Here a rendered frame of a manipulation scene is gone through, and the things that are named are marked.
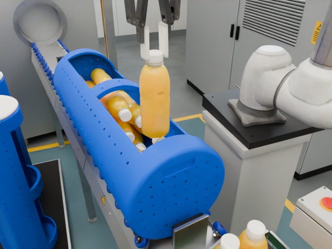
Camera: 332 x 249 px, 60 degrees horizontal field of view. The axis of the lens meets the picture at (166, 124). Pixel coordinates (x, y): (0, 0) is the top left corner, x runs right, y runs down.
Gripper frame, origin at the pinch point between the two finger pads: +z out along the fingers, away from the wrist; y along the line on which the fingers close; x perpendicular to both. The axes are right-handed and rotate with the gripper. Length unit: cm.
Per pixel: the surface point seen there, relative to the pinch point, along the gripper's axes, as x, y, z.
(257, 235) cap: 29.2, -8.7, 35.1
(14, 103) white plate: -76, 32, 41
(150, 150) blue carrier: 6.2, 4.8, 22.9
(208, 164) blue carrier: 11.2, -8.6, 28.7
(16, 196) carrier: -64, 42, 81
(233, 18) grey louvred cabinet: -159, -162, 37
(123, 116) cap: -21.9, 0.8, 28.8
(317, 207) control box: 30, -27, 35
